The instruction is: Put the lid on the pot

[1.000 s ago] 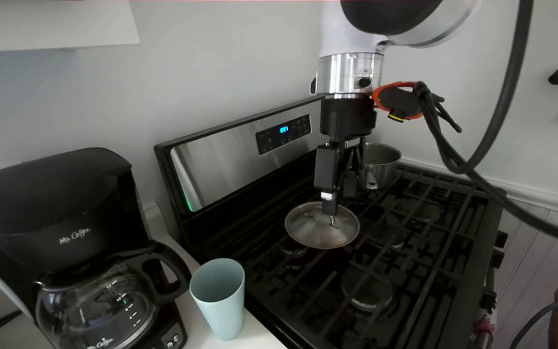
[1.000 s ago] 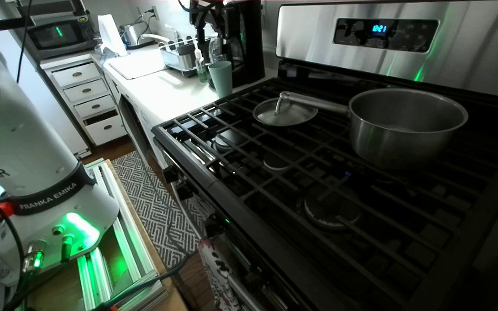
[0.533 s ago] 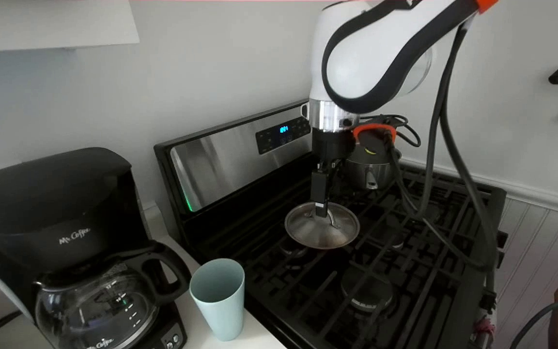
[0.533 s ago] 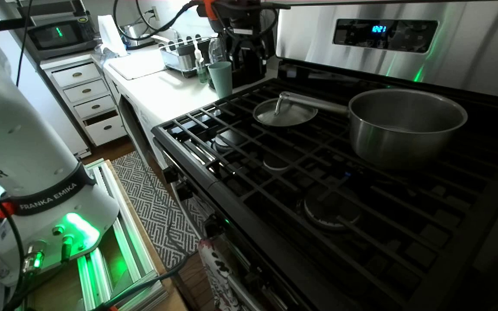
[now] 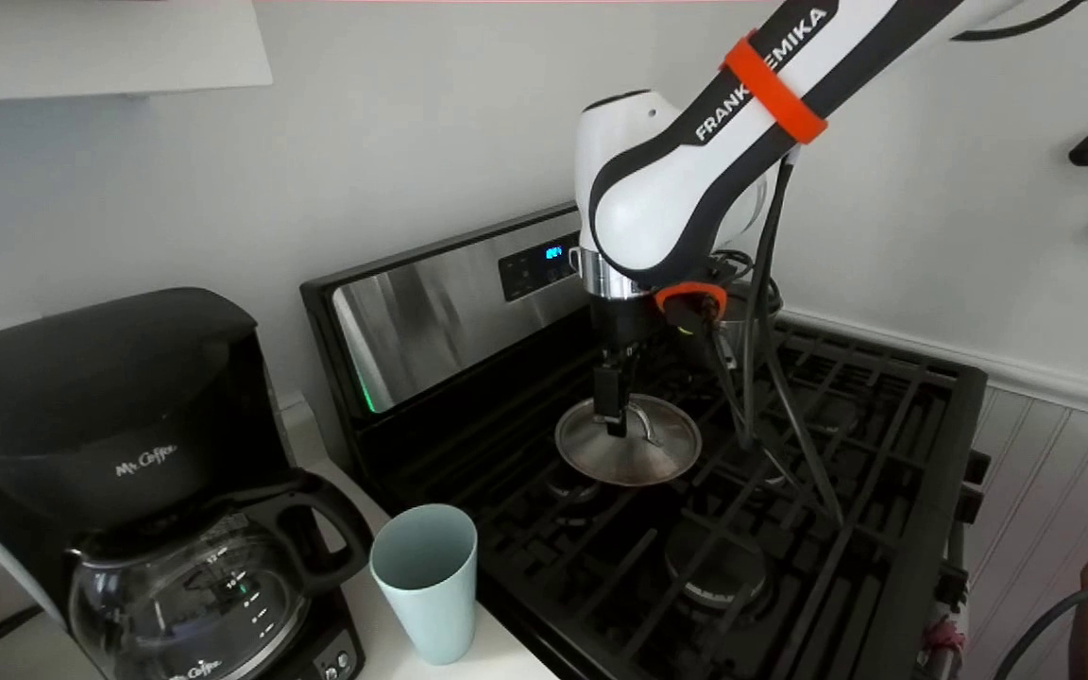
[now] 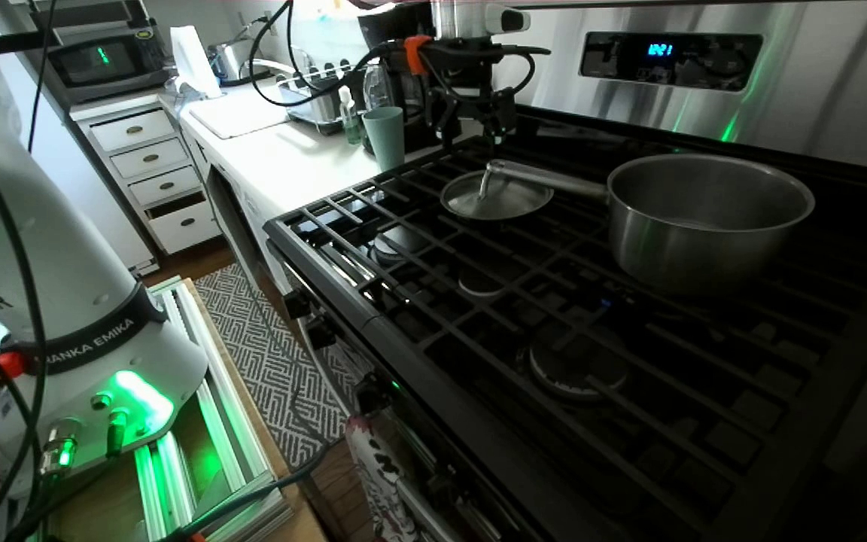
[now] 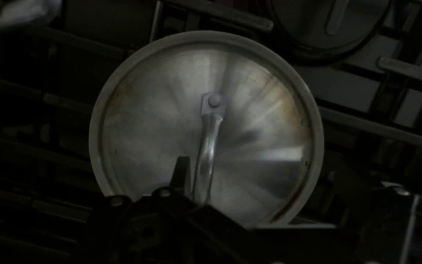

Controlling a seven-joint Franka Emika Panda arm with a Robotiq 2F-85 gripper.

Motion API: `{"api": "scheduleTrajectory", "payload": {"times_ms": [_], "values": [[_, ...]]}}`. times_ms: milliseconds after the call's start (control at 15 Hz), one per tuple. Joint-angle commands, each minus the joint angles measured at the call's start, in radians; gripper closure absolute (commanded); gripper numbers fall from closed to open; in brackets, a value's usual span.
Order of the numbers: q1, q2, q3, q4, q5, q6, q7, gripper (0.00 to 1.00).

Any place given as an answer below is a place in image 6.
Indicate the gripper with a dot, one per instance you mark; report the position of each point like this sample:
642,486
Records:
471,79

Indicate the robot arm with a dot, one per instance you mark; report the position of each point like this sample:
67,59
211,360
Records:
50,226

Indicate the steel pot lid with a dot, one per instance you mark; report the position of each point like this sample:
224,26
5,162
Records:
497,199

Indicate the teal cup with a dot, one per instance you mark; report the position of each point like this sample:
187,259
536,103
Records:
385,139

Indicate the small soap bottle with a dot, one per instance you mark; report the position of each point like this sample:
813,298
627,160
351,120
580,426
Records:
350,120

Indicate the black coffee maker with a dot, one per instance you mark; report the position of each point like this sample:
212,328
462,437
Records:
388,30

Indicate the stove burner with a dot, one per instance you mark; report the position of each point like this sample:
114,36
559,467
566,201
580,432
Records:
576,369
482,282
397,245

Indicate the silver toaster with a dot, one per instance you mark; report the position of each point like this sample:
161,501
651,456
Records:
317,105

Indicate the white cutting board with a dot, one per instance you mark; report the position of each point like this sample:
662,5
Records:
234,117

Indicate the stove knob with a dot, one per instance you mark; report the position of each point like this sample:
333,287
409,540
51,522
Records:
373,393
320,333
297,303

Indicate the stainless steel stove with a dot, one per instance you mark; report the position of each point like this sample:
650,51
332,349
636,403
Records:
629,361

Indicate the white paper towel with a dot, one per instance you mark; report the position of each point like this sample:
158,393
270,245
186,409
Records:
193,60

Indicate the patterned grey rug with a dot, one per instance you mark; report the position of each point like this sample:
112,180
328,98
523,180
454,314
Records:
275,361

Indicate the white drawer cabinet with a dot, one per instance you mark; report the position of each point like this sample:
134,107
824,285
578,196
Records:
155,173

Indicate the patterned kitchen towel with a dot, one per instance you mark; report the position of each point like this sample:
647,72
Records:
377,482

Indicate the microwave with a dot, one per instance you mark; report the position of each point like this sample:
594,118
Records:
106,64

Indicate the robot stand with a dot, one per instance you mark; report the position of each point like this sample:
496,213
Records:
200,452

